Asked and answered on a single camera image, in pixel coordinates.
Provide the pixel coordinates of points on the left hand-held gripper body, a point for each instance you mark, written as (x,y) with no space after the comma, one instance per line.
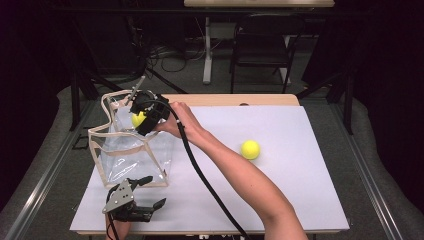
(119,197)

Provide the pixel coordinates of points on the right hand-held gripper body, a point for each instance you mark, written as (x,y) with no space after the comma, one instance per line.
(151,105)

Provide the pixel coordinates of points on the yellow tennis ball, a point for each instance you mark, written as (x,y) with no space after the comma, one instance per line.
(250,149)
(137,120)

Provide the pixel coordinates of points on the clear plastic bag beige trim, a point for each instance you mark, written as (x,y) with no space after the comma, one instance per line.
(133,153)

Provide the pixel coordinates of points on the person's left hand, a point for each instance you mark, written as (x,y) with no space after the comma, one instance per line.
(120,230)

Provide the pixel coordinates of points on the person's right hand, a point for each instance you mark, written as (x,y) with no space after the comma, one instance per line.
(183,120)

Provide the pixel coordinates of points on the black metal stand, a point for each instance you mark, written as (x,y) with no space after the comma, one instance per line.
(348,100)
(75,100)

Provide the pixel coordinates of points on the white-legged wooden desk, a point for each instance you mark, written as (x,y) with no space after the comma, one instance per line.
(208,66)

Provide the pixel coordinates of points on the black folding chair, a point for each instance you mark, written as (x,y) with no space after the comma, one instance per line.
(260,50)

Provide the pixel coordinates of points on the aluminium frame rail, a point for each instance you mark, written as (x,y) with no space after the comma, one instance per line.
(366,173)
(50,170)

